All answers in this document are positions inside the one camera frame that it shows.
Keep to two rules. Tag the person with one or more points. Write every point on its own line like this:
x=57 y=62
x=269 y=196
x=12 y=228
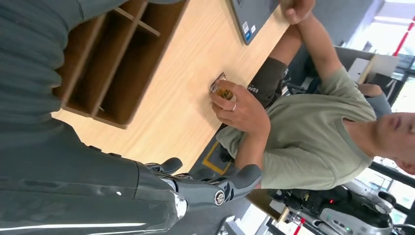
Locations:
x=308 y=139

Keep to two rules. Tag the white furniture panel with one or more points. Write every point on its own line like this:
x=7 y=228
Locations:
x=360 y=68

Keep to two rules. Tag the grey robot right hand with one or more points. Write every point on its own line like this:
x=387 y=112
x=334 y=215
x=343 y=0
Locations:
x=81 y=194

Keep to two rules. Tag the wooden slotted card holder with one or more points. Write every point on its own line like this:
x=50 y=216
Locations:
x=129 y=65

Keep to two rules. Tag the grey laptop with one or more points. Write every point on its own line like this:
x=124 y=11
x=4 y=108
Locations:
x=256 y=16

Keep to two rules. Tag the grey wheeled machine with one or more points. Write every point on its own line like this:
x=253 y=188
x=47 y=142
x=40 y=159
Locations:
x=353 y=217

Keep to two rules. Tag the red stanchion post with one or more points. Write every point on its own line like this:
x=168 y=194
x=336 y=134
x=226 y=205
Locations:
x=403 y=39

